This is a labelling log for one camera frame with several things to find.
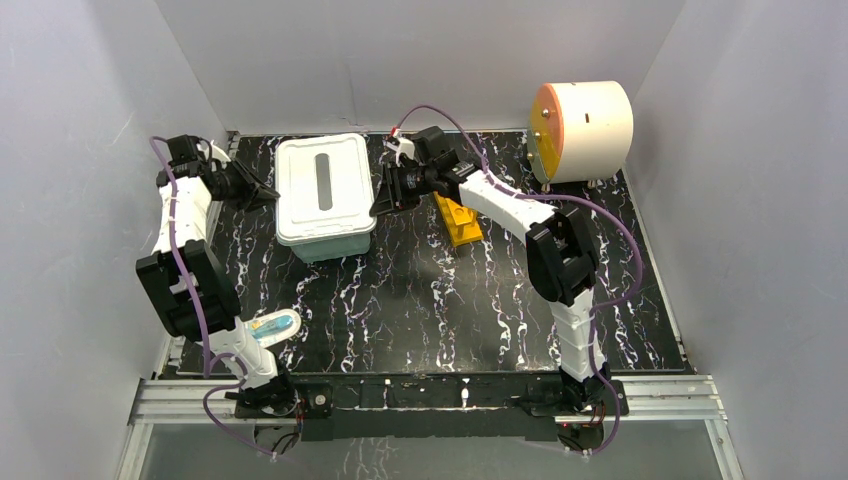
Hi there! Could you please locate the teal plastic bin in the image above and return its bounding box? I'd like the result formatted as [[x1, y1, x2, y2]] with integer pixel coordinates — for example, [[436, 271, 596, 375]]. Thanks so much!
[[291, 232, 371, 263]]

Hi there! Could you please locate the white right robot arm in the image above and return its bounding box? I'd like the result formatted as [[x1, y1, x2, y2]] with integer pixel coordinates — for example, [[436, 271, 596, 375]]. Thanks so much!
[[369, 127, 607, 414]]

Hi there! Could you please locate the packaged blue pipette bulb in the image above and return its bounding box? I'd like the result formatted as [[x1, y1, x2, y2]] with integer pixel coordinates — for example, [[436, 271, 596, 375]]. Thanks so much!
[[246, 309, 302, 348]]

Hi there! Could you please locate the yellow test tube rack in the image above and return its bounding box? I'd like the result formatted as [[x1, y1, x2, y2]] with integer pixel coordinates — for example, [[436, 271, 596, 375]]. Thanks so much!
[[433, 193, 483, 248]]

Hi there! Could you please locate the cream cylindrical drum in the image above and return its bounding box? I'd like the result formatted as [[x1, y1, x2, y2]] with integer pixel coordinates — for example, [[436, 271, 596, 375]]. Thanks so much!
[[528, 81, 634, 185]]

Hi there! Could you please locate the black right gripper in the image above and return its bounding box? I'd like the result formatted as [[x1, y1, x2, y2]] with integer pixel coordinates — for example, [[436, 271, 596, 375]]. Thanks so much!
[[367, 163, 435, 219]]

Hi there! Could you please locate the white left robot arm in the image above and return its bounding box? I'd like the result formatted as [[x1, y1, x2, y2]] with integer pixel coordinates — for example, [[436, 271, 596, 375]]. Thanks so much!
[[135, 134, 299, 416]]

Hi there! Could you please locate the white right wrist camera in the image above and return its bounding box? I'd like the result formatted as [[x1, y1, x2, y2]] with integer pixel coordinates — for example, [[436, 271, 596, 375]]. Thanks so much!
[[384, 130, 416, 167]]

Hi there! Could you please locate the aluminium frame rail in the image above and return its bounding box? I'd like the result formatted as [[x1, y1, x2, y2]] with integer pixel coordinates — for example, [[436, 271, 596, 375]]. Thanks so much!
[[130, 373, 727, 425]]

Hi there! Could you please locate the white plastic bin lid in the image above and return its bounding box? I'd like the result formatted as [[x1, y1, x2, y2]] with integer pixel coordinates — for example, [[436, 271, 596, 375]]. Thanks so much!
[[274, 133, 376, 247]]

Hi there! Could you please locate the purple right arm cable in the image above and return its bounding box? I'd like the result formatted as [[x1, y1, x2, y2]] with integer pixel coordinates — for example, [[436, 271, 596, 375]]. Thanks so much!
[[394, 105, 645, 456]]

